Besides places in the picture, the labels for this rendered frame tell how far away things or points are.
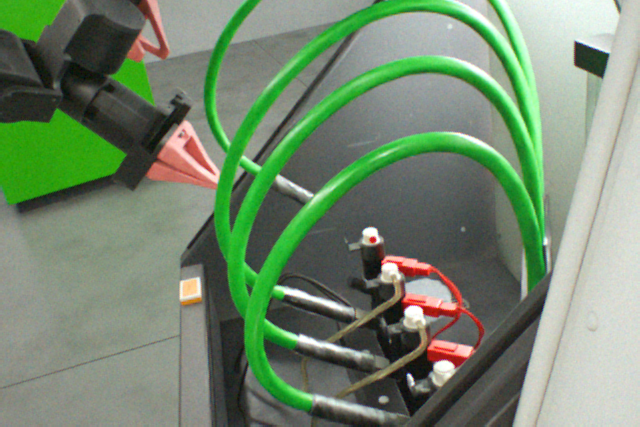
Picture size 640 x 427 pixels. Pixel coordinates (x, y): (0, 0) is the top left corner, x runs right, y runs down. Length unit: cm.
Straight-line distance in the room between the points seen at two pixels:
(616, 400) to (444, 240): 84
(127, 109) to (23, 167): 337
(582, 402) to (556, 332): 4
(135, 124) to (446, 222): 64
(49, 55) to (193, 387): 42
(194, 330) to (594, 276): 67
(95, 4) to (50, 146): 338
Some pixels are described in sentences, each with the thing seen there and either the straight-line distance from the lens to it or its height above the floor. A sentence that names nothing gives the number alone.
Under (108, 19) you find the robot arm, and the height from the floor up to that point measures 140.
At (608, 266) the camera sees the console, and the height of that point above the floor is 130.
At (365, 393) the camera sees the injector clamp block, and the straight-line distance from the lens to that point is 74.
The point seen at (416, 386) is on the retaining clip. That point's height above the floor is 110.
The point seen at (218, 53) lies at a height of 132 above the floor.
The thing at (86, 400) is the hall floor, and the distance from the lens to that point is 249.
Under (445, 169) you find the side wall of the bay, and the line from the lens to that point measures 111.
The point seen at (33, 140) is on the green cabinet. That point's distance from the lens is 400.
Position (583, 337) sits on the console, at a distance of 37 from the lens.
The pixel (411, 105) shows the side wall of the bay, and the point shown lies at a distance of 105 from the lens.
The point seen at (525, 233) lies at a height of 122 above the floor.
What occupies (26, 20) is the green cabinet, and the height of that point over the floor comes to 104.
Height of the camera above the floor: 148
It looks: 26 degrees down
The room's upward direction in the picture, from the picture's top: 10 degrees counter-clockwise
